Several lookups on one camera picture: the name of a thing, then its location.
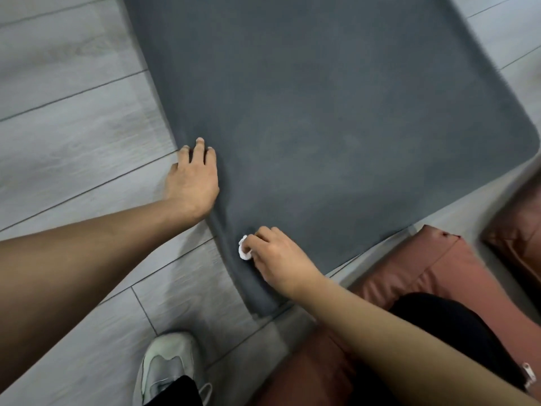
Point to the person's left hand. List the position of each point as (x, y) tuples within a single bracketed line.
[(192, 186)]

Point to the person's right hand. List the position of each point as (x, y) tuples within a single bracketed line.
[(285, 262)]

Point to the white tissue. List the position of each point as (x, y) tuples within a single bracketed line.
[(243, 249)]

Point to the dark grey yoga mat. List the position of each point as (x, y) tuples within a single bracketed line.
[(317, 101)]

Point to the person's left forearm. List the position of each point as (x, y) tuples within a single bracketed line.
[(72, 274)]

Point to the person's right forearm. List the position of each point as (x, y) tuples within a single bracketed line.
[(414, 355)]

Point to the grey shoe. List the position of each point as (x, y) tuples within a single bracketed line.
[(169, 359)]

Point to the reddish-brown cushion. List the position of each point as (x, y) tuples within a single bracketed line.
[(444, 266), (520, 232)]

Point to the black trousers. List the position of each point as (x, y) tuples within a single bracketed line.
[(456, 325)]

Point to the white zipper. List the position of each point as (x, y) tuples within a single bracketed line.
[(528, 374)]

